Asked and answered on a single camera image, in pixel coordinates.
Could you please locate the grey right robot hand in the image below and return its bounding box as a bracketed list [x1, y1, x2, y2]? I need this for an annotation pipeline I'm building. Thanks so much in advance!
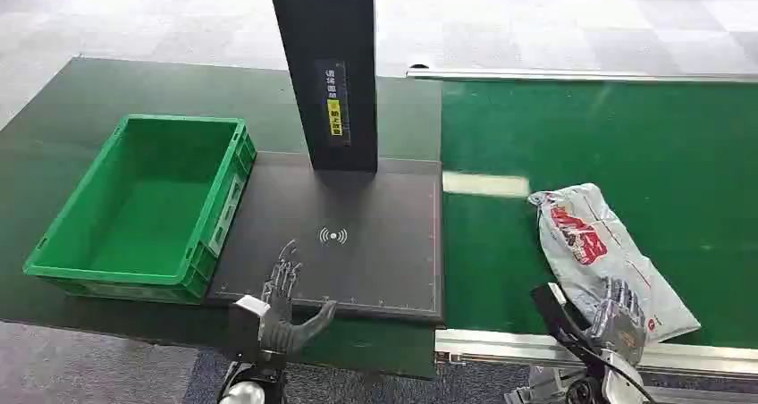
[585, 277, 648, 367]

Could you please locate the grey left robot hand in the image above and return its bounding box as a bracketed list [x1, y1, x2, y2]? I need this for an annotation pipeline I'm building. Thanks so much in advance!
[257, 239, 338, 357]

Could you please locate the grey plastic parcel bag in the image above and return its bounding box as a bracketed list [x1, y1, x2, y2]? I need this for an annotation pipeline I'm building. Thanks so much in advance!
[527, 182, 703, 345]

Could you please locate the green plastic crate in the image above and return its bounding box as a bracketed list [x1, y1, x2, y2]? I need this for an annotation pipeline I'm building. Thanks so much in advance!
[22, 114, 258, 306]

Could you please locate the green conveyor belt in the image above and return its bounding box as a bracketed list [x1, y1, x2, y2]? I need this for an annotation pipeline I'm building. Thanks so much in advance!
[440, 80, 758, 350]

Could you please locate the white tape patch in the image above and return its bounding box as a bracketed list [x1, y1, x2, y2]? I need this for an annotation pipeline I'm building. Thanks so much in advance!
[442, 171, 532, 200]

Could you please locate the black and yellow warning label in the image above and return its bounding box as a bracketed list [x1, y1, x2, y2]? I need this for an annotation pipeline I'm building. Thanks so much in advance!
[313, 58, 352, 148]

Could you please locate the black scanner column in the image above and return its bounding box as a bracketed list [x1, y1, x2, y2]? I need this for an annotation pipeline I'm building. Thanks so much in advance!
[265, 0, 380, 173]

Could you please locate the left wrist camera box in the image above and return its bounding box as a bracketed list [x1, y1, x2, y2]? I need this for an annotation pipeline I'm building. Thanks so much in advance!
[226, 294, 273, 366]

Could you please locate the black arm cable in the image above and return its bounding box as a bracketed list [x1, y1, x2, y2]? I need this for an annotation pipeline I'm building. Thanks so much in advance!
[555, 324, 660, 404]

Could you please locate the black scanner base plate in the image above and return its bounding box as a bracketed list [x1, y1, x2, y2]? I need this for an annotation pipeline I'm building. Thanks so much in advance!
[205, 151, 445, 324]

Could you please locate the silver conveyor side rail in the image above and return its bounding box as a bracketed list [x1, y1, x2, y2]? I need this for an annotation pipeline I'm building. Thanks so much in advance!
[434, 328, 758, 380]
[405, 65, 758, 85]

